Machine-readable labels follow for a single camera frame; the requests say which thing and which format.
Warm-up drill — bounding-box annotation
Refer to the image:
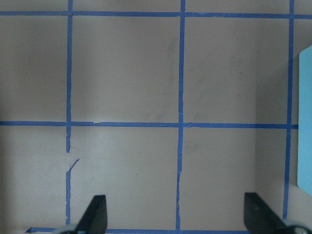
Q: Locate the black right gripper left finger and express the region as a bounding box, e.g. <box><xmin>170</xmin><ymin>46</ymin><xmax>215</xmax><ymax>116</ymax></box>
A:
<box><xmin>75</xmin><ymin>195</ymin><xmax>108</xmax><ymax>234</ymax></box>

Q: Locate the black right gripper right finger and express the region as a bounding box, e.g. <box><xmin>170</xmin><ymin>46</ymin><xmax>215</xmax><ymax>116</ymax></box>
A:
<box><xmin>244</xmin><ymin>193</ymin><xmax>289</xmax><ymax>234</ymax></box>

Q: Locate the light blue plastic bin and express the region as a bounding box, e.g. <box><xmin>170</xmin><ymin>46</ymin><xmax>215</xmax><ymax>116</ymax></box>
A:
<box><xmin>297</xmin><ymin>46</ymin><xmax>312</xmax><ymax>195</ymax></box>

